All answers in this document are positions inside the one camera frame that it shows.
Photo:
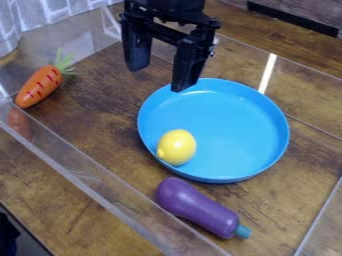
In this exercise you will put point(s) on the purple toy eggplant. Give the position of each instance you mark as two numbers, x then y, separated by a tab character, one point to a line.
182	200

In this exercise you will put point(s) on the blue round tray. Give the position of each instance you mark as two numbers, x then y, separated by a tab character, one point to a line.
239	127

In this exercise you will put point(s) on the black bar in background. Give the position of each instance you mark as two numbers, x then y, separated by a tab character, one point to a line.
293	19

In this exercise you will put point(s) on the white patterned curtain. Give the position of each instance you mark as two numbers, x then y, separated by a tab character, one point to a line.
23	15

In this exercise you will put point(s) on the yellow toy lemon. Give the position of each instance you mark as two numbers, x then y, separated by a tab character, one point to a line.
176	147

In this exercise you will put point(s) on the clear acrylic enclosure wall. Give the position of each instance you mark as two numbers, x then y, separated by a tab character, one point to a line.
76	176

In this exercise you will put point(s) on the orange toy carrot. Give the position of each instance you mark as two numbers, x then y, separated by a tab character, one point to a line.
45	80

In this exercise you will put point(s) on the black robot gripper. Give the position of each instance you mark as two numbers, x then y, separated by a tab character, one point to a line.
143	20

